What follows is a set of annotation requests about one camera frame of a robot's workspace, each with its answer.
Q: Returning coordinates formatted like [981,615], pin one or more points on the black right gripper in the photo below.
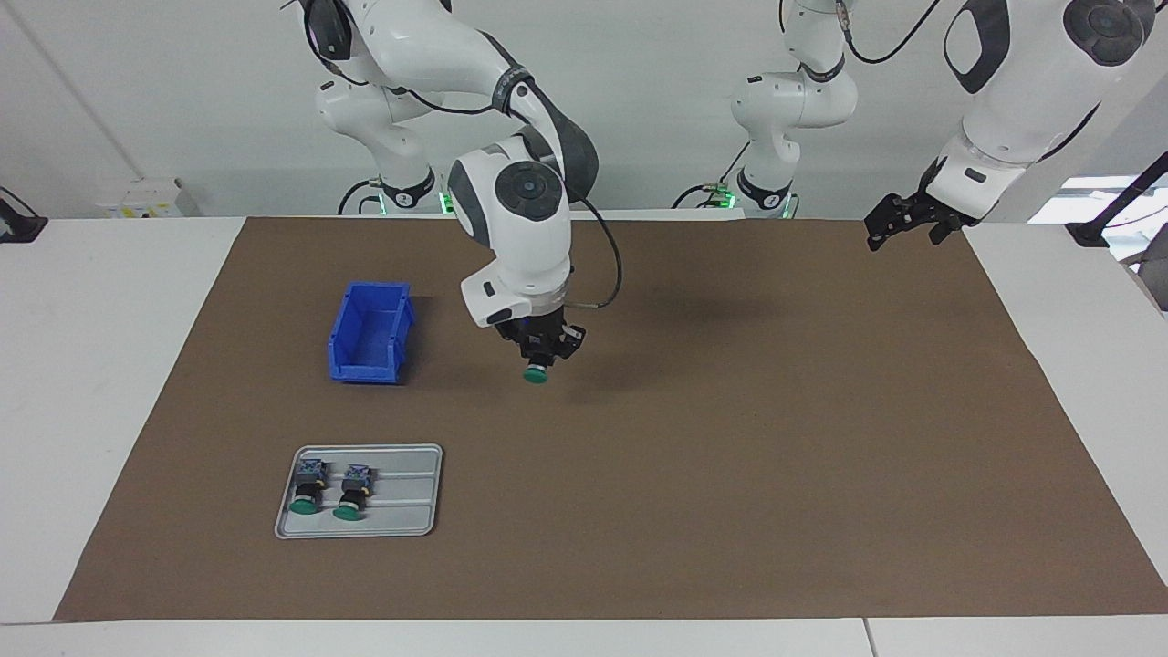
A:
[534,330]

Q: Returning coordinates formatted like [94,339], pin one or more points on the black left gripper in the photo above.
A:
[935,205]

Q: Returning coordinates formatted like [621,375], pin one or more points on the green push button switch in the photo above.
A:
[307,484]
[536,373]
[352,493]

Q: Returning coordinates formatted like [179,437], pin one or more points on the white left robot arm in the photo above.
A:
[1031,91]

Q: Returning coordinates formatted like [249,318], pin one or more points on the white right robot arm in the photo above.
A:
[520,246]

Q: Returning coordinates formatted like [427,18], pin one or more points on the brown paper table mat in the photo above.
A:
[639,474]

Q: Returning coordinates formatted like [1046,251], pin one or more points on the black stand pole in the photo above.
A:
[1090,233]

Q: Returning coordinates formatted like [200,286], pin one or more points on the blue plastic bin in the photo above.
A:
[365,370]

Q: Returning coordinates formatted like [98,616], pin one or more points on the grey metal tray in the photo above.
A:
[411,493]

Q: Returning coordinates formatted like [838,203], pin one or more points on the dark grey chair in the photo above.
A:
[1157,283]

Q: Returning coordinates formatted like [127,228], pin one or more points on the white wall socket box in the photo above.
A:
[146,199]

